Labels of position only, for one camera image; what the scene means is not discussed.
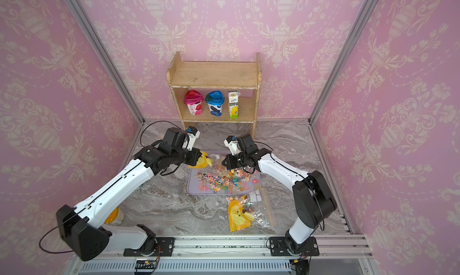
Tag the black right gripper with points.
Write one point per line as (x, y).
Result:
(231, 165)

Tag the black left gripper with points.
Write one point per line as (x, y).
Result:
(196, 155)

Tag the ziploc candy bag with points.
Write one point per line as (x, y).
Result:
(250, 211)
(207, 160)

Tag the pile of colourful candies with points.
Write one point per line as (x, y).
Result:
(211, 181)

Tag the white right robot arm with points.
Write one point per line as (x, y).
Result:
(314, 201)

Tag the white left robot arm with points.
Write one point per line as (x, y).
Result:
(83, 228)

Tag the lavender plastic tray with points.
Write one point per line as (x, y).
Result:
(210, 177)

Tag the pink lid yogurt cup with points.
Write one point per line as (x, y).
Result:
(193, 100)

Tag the green white juice carton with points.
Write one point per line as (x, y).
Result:
(233, 103)

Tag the blue lid yogurt cup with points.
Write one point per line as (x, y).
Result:
(215, 101)

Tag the orange lid cup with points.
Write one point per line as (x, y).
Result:
(115, 218)

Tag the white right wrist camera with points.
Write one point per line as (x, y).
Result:
(232, 144)

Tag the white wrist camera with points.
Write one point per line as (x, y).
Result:
(232, 144)
(193, 134)

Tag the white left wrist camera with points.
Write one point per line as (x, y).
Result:
(193, 134)

